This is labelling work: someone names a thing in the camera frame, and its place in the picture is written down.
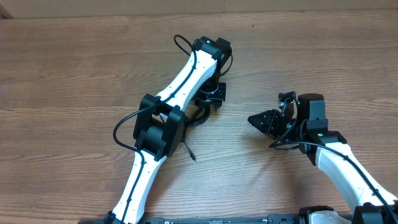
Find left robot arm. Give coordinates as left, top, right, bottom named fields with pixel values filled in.
left=103, top=36, right=233, bottom=224

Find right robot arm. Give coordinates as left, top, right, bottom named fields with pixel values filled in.
left=248, top=91, right=397, bottom=223

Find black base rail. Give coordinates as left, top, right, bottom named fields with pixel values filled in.
left=77, top=213, right=355, bottom=224

